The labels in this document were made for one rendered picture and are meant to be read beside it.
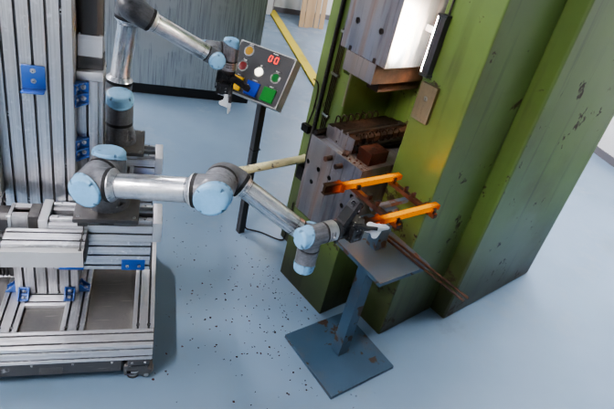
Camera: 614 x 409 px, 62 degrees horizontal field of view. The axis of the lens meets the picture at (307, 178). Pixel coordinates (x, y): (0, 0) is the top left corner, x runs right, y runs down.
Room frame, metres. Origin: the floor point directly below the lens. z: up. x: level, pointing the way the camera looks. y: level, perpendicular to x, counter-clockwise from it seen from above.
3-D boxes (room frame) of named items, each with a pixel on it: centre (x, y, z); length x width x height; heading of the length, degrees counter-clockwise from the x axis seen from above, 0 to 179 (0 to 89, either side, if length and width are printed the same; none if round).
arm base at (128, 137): (2.01, 0.87, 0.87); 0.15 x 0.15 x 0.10
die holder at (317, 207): (2.41, -0.30, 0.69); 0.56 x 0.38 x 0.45; 135
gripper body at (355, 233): (1.53, -0.18, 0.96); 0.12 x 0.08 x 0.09; 131
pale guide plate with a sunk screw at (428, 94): (2.16, -0.42, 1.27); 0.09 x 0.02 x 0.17; 45
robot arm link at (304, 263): (1.45, -0.06, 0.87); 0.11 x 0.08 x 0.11; 1
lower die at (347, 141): (2.44, -0.26, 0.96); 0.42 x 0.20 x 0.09; 135
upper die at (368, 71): (2.44, -0.26, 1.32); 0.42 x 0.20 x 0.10; 135
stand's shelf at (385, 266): (1.85, -0.36, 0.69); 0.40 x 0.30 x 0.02; 42
